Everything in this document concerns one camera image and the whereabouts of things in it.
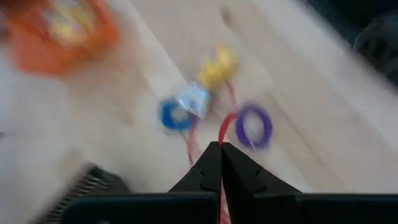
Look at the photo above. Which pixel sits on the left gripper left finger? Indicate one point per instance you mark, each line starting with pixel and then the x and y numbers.
pixel 205 179

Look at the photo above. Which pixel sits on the black slotted plastic basket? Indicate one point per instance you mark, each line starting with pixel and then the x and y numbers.
pixel 90 189

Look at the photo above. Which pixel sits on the yellow crayon pack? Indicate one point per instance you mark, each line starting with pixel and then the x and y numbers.
pixel 217 68
pixel 68 21

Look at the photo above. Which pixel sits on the orange slotted plastic basket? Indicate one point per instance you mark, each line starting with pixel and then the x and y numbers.
pixel 34 53

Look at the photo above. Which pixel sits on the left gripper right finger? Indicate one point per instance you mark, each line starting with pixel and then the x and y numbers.
pixel 242 180

